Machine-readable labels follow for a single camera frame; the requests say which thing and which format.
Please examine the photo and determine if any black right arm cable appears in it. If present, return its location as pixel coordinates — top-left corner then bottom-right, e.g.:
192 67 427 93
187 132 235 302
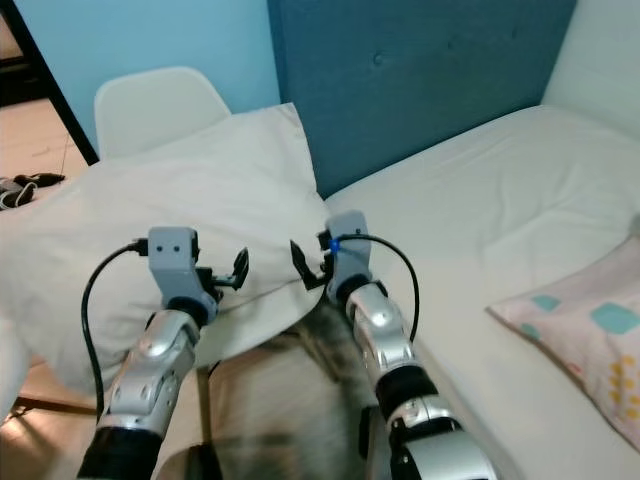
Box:
343 232 422 343

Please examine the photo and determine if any blue tufted headboard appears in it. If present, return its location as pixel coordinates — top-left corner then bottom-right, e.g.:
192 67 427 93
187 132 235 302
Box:
267 0 580 198

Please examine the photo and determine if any pink patterned pillow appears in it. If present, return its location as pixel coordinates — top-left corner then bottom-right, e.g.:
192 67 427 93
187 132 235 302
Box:
487 234 640 425

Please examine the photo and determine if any large white pillow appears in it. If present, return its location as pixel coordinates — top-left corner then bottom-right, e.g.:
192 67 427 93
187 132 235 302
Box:
0 103 328 398

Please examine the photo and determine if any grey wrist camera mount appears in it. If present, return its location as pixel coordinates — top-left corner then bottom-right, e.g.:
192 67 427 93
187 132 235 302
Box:
147 226 207 303
324 210 373 288

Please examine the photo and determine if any black door frame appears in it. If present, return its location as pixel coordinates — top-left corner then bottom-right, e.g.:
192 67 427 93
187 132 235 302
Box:
0 0 100 167

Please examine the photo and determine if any white upright cushion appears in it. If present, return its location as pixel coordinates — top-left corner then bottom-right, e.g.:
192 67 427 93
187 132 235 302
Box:
539 0 640 143

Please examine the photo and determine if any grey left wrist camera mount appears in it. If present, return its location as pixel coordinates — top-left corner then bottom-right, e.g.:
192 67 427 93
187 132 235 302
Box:
147 226 207 303

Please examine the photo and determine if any white bed mattress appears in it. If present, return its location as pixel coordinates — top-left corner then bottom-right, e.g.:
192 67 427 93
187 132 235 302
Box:
210 104 640 480

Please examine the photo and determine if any black cable bundle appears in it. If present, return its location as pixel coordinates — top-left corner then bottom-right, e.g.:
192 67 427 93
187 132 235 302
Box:
0 171 67 210

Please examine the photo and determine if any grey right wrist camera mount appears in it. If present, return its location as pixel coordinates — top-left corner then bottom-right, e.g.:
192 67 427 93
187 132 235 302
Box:
324 210 373 288

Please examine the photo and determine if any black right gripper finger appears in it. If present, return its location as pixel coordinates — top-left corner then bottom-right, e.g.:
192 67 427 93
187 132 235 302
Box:
290 239 323 292

